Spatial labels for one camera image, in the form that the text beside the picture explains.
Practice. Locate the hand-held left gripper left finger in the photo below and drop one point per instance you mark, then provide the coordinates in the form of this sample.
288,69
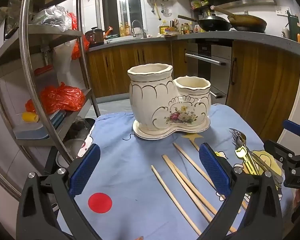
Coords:
85,170

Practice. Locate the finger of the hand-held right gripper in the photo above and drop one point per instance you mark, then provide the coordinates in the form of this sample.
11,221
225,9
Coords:
293,128
277,150

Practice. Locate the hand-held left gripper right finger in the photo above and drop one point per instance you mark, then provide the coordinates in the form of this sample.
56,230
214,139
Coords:
213,170

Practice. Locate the wooden chopstick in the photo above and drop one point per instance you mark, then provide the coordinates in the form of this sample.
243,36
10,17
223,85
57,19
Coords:
175,200
187,190
190,161
194,145
202,198

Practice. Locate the silver metal fork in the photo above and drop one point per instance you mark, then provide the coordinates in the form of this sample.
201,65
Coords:
233,133

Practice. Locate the cream floral ceramic utensil holder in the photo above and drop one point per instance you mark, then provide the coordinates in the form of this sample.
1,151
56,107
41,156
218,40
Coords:
150,100

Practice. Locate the white bowl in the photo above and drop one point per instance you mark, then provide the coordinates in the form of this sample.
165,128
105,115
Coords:
73,147

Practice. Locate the blue cartoon printed tablecloth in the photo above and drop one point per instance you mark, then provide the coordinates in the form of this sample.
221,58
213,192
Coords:
130,170

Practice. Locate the wooden kitchen cabinets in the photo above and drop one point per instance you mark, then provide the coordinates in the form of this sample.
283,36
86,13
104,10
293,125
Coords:
260,80

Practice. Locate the light blue tray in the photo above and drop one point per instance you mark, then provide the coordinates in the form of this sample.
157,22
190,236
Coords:
37,130

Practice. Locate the large orange plastic bag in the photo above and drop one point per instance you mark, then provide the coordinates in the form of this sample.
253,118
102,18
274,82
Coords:
62,97

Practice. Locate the yellow plastic object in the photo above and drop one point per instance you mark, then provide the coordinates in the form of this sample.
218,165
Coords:
30,117

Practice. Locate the grey kitchen countertop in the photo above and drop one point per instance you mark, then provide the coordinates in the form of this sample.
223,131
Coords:
252,38

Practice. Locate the dark green board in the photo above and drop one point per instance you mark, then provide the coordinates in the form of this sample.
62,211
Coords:
293,27

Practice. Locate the built-in steel oven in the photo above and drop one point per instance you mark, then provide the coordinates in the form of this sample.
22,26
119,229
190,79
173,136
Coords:
210,62

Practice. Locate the red tray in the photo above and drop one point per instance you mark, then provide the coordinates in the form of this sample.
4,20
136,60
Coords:
43,70

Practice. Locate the white plastic bag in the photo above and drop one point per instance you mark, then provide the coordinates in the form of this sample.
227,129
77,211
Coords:
62,62

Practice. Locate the brown wok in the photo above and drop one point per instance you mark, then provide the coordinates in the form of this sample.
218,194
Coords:
250,23

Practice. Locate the hanging orange plastic bag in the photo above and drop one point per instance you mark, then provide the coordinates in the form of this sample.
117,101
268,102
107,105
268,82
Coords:
77,50

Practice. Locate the black wok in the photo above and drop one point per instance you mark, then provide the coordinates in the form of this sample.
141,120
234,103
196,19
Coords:
215,24

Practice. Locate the dark red pressure cooker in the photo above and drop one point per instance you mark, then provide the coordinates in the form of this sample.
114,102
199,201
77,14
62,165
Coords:
94,38

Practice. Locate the orange packet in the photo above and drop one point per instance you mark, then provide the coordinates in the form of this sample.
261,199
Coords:
108,32

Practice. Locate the row of condiment bottles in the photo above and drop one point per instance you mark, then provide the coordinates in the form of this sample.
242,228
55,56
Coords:
187,28

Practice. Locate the yellow bottles by sink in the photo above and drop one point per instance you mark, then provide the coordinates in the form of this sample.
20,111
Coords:
125,30

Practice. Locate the small orange plastic bag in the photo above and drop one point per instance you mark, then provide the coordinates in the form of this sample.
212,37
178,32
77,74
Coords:
73,21

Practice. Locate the yellow cooking oil bottle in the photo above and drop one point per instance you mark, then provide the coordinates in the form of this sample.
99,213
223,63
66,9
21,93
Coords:
164,28

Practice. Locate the metal sink faucet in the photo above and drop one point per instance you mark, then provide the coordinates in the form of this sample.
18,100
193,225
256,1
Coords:
140,28

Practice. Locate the stainless steel shelf rack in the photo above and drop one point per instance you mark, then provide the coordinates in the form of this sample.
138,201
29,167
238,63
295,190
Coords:
25,30

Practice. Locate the clear crumpled plastic bag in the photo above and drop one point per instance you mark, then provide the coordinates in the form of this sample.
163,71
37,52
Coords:
52,17

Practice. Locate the green packet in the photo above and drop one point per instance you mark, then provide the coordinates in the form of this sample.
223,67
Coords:
197,3

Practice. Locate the kitchen window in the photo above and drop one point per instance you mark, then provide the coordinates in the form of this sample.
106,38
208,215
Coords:
122,5

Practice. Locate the wall socket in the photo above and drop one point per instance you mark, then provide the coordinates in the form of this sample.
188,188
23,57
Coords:
283,11

